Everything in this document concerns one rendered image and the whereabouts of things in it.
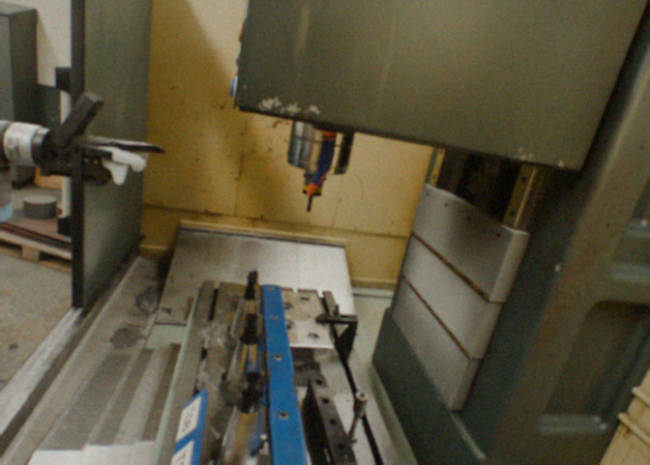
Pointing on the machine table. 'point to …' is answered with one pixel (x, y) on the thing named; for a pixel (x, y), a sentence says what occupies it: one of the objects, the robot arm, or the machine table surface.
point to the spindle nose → (308, 142)
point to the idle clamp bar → (329, 421)
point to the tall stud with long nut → (357, 413)
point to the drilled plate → (302, 344)
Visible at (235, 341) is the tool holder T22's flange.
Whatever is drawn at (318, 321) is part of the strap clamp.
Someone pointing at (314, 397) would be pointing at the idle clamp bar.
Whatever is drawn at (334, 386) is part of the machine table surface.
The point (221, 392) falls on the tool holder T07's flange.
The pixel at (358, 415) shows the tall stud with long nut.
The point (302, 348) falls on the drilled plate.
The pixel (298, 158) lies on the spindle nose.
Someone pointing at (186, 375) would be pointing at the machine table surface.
